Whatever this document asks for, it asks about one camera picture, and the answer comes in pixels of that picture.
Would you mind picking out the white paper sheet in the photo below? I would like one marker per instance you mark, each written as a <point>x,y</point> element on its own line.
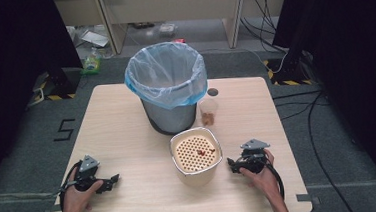
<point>95,38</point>

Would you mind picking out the brown food bits in cup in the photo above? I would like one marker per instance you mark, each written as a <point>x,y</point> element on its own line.
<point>208,118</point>

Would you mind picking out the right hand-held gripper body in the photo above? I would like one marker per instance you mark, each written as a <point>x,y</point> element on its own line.
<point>254,144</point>

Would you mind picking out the green plastic bottle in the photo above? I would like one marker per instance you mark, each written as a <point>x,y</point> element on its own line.
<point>92,64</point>

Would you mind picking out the square metal-rimmed container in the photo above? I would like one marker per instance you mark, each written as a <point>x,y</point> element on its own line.
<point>194,177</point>

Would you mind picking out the person's right hand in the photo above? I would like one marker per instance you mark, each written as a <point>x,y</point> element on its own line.
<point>264,181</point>

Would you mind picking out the small red object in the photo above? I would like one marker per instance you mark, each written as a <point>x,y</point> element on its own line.
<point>178,40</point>

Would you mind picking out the grey trash bin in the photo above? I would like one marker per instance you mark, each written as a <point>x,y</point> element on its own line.
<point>173,118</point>

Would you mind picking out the clear plastic box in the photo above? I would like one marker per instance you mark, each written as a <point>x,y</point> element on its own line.
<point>167,29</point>

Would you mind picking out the cream perforated strainer insert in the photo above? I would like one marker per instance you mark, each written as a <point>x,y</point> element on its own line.
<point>189,159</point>

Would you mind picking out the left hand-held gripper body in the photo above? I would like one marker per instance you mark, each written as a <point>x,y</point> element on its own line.
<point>87,163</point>

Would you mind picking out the black stand base striped tape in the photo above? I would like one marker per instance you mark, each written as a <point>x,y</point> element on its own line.
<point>57,85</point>
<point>287,72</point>

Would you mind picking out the blue plastic bin bag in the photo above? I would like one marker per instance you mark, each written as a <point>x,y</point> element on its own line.
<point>163,74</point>

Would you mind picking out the person's left hand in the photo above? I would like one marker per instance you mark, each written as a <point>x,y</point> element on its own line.
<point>75,202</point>

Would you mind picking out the black curtain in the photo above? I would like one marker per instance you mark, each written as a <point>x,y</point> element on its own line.
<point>353,57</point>
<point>12,64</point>

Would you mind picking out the red food scraps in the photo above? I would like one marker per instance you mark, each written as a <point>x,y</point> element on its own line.
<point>202,152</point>

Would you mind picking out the clear plastic cup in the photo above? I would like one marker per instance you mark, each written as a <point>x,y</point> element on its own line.
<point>208,106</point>

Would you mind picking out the black round table grommet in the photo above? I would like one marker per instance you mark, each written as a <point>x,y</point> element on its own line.
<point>212,92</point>

